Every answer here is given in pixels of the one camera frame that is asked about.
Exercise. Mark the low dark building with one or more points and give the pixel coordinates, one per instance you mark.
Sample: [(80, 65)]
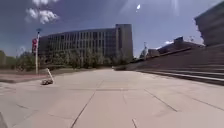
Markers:
[(180, 45)]

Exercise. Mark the wide stone steps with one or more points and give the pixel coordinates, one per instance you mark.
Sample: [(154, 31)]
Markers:
[(200, 75)]

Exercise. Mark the pale concrete slab plaza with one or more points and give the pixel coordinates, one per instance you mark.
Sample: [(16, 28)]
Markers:
[(110, 100)]

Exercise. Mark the dark tall building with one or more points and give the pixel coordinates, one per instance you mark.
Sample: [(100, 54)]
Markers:
[(213, 26)]

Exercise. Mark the white pole with red banner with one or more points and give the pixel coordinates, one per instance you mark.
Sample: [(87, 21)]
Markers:
[(37, 58)]

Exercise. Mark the large curved grey building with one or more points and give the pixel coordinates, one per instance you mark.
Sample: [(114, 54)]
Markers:
[(83, 40)]

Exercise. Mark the small robot with pale mast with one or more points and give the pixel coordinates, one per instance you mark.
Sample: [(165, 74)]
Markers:
[(47, 81)]

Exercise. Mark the row of trees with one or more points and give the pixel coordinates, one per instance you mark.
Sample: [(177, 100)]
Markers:
[(73, 60)]

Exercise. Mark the sloping concrete wall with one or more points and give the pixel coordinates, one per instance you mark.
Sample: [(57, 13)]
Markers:
[(186, 60)]

